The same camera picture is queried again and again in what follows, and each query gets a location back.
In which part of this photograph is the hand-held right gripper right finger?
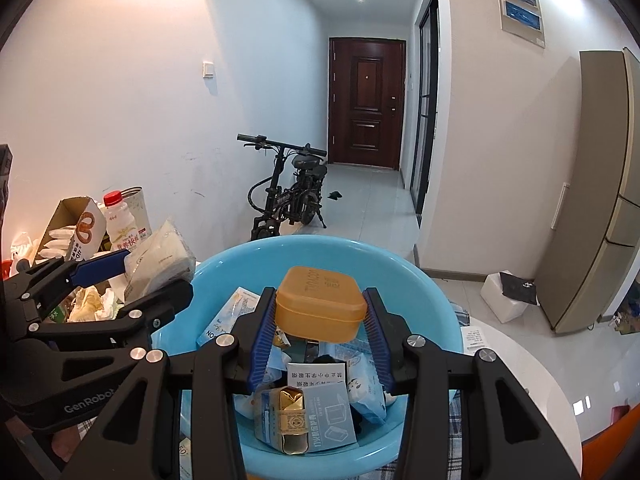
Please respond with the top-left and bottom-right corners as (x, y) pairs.
(362, 287), (583, 480)

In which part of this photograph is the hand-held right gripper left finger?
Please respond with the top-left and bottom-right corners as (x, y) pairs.
(60, 286), (278, 480)

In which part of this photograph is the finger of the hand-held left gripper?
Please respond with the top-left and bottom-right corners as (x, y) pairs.
(25, 281), (194, 361)
(4, 249), (130, 322)

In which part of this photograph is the clear-wrapped tissue pack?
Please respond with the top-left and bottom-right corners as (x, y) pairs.
(122, 217), (197, 301)

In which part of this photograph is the pale blue wet wipes pack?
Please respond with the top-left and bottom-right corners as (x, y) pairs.
(320, 342), (391, 423)

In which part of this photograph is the orange soap box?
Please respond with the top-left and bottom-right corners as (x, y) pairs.
(276, 266), (367, 346)

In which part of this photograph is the light blue plastic basin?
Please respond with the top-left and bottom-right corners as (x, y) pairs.
(150, 239), (463, 478)

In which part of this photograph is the cardboard box pretzel print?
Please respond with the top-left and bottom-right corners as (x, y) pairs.
(32, 196), (108, 263)

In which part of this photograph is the crumpled yellowish plastic wrap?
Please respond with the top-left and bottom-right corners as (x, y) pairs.
(67, 285), (121, 323)

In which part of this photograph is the strawberry milk bottle red cap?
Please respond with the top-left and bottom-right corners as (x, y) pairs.
(102, 190), (151, 253)

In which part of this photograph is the light blue printed packet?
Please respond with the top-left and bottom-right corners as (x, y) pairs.
(196, 287), (261, 348)

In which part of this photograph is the row of white sachets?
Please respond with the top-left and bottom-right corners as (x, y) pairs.
(37, 227), (76, 261)

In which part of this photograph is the white printed card box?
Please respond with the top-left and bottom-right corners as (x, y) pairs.
(286, 360), (346, 389)

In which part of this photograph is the beige cylindrical paper can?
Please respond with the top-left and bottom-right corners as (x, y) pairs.
(120, 186), (153, 241)

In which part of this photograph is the gold and blue box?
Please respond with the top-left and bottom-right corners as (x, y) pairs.
(252, 387), (307, 456)

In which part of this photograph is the grey blue box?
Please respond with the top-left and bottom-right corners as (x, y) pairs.
(300, 382), (358, 453)

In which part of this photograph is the white paper receipt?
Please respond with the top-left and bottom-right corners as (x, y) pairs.
(460, 327), (488, 353)

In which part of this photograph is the white foam box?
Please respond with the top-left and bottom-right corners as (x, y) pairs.
(481, 270), (538, 325)

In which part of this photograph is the yellow teal sunscreen sachet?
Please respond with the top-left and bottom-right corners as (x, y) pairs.
(176, 432), (196, 480)

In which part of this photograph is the black electric bicycle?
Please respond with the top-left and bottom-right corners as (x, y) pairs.
(237, 133), (328, 243)

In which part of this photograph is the black bag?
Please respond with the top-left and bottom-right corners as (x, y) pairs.
(500, 272), (540, 306)

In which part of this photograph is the black framed glass door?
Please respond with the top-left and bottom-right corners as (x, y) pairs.
(409, 0), (441, 206)

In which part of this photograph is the dark red entrance door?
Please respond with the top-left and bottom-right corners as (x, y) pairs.
(328, 36), (406, 171)

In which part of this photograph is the patterned doormat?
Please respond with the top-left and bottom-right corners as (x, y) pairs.
(597, 305), (640, 333)

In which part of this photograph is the beige refrigerator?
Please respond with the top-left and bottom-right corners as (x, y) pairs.
(535, 47), (640, 335)

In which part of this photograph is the orange chair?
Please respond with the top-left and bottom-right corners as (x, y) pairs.
(580, 405), (640, 480)

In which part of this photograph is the white rectangular wall fixture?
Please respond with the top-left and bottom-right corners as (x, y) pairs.
(551, 182), (571, 231)

